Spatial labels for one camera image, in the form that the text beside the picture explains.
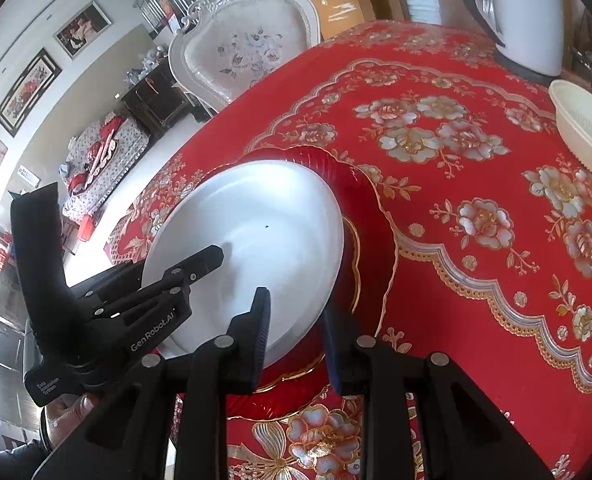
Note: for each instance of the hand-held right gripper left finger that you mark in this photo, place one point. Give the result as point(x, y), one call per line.
point(261, 340)

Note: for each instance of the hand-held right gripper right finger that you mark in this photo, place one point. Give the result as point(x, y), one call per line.
point(332, 355)

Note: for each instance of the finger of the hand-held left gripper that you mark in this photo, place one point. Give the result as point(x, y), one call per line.
point(116, 280)
point(201, 262)

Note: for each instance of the white disposable bowl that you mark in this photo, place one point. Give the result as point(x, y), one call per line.
point(303, 336)

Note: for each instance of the white round plate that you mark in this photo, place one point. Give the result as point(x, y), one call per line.
point(256, 210)

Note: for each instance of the red oval glass plate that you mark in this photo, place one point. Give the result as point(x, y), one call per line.
point(370, 220)

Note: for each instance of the person's left forearm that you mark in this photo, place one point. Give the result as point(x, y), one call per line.
point(16, 460)

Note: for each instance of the person's left hand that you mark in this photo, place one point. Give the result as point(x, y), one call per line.
point(63, 417)

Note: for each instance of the small red box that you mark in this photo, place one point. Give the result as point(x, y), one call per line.
point(87, 229)

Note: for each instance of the red cloth pile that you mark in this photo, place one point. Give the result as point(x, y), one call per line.
point(98, 152)

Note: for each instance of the floral covered sofa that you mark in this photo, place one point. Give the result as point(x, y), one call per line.
point(126, 142)

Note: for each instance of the red floral printed tablecloth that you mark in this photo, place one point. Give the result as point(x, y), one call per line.
point(475, 310)

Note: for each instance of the dark wooden cabinet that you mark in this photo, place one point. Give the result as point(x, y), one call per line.
point(151, 105)

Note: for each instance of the framed flower painting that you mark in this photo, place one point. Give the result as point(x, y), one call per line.
point(28, 92)

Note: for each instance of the white porcelain ornaments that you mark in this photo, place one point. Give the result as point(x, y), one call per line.
point(148, 62)

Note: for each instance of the white ornate floral chair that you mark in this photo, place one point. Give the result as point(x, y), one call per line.
point(246, 50)

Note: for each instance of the red paper sign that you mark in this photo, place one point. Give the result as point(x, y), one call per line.
point(172, 14)

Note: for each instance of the cream patterned plastic bowl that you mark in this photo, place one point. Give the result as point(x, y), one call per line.
point(585, 130)

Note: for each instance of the brown cardboard sheet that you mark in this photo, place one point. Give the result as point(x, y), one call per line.
point(463, 0)

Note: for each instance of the white electric kettle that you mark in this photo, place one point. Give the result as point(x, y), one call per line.
point(530, 10)

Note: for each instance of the small wall sign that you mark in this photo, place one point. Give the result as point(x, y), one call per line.
point(29, 176)

